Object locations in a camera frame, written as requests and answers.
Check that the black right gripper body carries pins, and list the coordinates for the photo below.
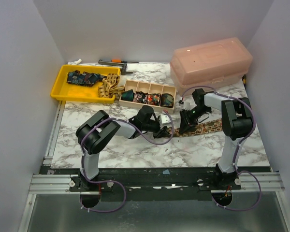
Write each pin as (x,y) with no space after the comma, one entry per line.
(185,119)

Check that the dark green rolled tie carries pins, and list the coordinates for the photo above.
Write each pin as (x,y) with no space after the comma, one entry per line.
(128,95)

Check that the wooden compartment organizer box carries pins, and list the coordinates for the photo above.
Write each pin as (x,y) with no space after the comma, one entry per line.
(149,88)

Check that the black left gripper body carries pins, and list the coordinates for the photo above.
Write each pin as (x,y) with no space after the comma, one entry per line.
(152,126)

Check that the red floral rolled tie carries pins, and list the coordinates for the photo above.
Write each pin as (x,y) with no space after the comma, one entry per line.
(154,99)

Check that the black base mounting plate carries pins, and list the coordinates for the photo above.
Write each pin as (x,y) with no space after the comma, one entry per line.
(153,184)

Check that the green feather rolled tie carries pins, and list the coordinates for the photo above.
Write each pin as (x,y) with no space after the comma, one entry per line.
(167,100)

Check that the paisley flamingo patterned tie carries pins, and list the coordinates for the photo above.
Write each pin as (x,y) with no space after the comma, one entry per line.
(201,129)

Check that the orange handled tool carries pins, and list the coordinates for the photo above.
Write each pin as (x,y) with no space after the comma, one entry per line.
(115,62)

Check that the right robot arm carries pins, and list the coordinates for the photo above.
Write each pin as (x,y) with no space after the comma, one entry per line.
(237,124)

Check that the aluminium rail frame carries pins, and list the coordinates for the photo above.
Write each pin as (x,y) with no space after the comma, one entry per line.
(242,212)

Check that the navy floral patterned tie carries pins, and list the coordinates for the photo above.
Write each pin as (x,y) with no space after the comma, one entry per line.
(83,79)

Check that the black floral rolled tie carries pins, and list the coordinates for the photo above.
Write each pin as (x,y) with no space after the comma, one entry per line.
(140,97)

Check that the yellow plastic tray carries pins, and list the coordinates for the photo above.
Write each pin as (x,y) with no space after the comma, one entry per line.
(63,91)

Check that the beige beetle patterned tie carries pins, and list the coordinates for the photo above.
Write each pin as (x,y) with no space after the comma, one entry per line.
(110,86)

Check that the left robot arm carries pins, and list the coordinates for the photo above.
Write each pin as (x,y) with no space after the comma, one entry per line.
(95,134)

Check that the white plastic piece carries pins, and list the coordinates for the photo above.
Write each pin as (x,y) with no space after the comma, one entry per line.
(76,62)

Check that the pink translucent plastic box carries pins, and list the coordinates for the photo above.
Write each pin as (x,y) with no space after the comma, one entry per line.
(215,64)

